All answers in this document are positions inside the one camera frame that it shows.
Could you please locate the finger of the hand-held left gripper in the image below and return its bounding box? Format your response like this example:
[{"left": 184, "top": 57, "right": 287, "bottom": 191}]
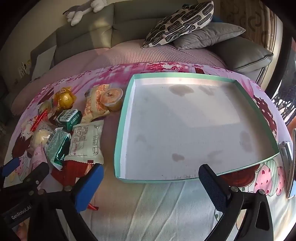
[
  {"left": 5, "top": 162, "right": 51, "bottom": 200},
  {"left": 0, "top": 158, "right": 21, "bottom": 186}
]

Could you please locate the black white patterned pillow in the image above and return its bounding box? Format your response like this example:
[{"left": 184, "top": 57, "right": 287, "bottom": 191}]
[{"left": 142, "top": 1, "right": 214, "bottom": 48}]

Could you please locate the pink snack packet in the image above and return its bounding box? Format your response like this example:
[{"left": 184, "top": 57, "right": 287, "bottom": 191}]
[{"left": 32, "top": 146, "right": 50, "bottom": 171}]

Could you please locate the black window frame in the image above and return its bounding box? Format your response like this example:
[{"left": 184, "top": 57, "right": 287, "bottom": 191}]
[{"left": 265, "top": 21, "right": 296, "bottom": 98}]

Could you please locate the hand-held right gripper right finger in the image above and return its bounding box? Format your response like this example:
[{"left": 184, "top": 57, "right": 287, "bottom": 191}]
[{"left": 198, "top": 164, "right": 275, "bottom": 241}]

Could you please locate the pink ribbed bedspread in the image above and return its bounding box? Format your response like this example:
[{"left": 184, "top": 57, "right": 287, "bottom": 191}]
[{"left": 10, "top": 38, "right": 232, "bottom": 116}]

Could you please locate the grey white plush toy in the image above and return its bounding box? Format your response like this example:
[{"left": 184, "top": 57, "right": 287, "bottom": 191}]
[{"left": 63, "top": 0, "right": 109, "bottom": 26}]

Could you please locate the green foil snack packet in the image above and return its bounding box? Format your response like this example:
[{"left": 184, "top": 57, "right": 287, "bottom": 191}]
[{"left": 45, "top": 128, "right": 72, "bottom": 171}]

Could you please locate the small red snack packet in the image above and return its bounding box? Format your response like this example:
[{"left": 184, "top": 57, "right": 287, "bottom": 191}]
[{"left": 30, "top": 109, "right": 50, "bottom": 132}]

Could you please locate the cream yellow cake packet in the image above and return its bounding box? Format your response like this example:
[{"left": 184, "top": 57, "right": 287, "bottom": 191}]
[{"left": 81, "top": 84, "right": 111, "bottom": 124}]

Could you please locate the teal cardboard tray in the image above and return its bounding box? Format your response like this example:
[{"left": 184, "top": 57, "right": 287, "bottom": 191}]
[{"left": 113, "top": 73, "right": 280, "bottom": 184}]

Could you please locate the smartphone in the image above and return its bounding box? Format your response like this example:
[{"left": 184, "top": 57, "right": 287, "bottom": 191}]
[{"left": 285, "top": 128, "right": 296, "bottom": 198}]

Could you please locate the light grey cushion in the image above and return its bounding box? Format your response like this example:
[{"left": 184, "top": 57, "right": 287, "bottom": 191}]
[{"left": 31, "top": 45, "right": 57, "bottom": 80}]

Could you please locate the orange jelly cup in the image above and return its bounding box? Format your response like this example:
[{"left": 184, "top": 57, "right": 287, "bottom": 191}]
[{"left": 100, "top": 88, "right": 124, "bottom": 112}]

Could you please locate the white and red snack packet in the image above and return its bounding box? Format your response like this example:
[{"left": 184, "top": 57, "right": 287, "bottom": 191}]
[{"left": 64, "top": 120, "right": 104, "bottom": 165}]

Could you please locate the silver phone stand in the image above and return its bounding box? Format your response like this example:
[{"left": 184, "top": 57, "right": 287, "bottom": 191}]
[{"left": 279, "top": 140, "right": 294, "bottom": 167}]

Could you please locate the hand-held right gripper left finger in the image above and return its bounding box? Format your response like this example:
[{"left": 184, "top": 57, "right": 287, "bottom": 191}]
[{"left": 28, "top": 163, "right": 104, "bottom": 241}]

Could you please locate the pink printed blanket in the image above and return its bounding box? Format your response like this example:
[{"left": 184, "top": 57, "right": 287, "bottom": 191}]
[{"left": 5, "top": 61, "right": 296, "bottom": 241}]

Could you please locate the gold foil snack packet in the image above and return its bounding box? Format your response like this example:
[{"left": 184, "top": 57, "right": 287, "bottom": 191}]
[{"left": 52, "top": 86, "right": 77, "bottom": 110}]

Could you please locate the small clear bun packet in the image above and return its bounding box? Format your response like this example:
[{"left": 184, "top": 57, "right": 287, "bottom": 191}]
[{"left": 38, "top": 100, "right": 56, "bottom": 114}]

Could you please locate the beige patterned curtain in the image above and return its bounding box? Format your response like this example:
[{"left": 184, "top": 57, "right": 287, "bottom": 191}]
[{"left": 217, "top": 0, "right": 285, "bottom": 58}]

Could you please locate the red patterned snack packet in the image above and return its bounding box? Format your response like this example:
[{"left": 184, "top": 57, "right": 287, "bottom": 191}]
[{"left": 50, "top": 160, "right": 100, "bottom": 211}]

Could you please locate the grey sofa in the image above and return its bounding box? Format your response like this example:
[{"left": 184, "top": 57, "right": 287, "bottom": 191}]
[{"left": 30, "top": 0, "right": 274, "bottom": 81}]

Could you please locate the green white snack packet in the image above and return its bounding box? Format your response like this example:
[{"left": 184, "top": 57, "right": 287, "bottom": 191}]
[{"left": 55, "top": 108, "right": 81, "bottom": 131}]

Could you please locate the grey fabric pillow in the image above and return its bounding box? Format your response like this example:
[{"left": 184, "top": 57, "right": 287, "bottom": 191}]
[{"left": 172, "top": 22, "right": 246, "bottom": 50}]

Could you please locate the small white toy rack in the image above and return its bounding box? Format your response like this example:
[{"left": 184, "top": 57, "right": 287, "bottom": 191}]
[{"left": 17, "top": 59, "right": 31, "bottom": 78}]

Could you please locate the large clear bun packet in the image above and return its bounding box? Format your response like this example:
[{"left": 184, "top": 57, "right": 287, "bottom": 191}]
[{"left": 30, "top": 120, "right": 58, "bottom": 153}]

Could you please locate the grey leather cushion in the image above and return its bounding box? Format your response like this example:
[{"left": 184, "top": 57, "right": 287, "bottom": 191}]
[{"left": 209, "top": 42, "right": 274, "bottom": 80}]

